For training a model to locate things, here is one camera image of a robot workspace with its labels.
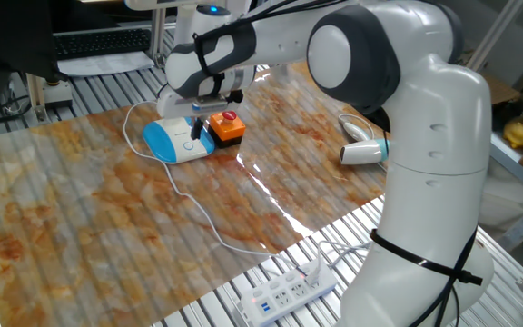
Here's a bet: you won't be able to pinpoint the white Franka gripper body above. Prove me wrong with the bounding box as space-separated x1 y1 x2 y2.
155 86 245 121

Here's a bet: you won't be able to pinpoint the blue and white desk lamp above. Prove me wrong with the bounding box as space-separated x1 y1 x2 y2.
123 0 244 165

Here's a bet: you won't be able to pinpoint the orange emergency stop button box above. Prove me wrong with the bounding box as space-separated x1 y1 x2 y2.
207 110 247 149

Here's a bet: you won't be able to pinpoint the white paper sheets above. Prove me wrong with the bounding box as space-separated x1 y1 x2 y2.
56 50 156 78

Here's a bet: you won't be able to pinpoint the black keyboard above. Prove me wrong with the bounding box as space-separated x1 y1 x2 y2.
52 27 153 62

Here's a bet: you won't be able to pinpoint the marble pattern table mat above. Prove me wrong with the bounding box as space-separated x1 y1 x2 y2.
0 61 392 327

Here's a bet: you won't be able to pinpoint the white and teal hair dryer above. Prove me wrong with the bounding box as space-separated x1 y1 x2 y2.
339 122 391 166

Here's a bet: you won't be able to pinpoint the black cloth cover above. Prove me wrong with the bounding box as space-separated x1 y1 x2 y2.
0 0 70 84

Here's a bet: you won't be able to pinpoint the white power strip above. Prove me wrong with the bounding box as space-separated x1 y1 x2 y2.
240 259 339 327

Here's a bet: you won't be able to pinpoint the yellow plush toy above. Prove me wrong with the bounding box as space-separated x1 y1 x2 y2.
502 115 523 151

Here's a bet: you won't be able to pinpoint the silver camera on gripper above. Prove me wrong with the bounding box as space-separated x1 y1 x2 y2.
192 96 229 114

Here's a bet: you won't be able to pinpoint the white lamp power cable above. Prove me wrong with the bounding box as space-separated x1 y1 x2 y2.
122 100 322 286

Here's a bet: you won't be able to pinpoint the short aluminium post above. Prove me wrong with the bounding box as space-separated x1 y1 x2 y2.
25 72 74 123

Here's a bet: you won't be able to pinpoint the white hair dryer cable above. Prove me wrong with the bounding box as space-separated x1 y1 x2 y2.
316 112 390 273

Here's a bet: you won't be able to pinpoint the black cable bundle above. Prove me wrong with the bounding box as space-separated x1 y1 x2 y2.
369 226 485 327

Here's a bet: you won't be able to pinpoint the long aluminium frame strut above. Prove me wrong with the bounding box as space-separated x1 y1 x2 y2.
467 0 523 73

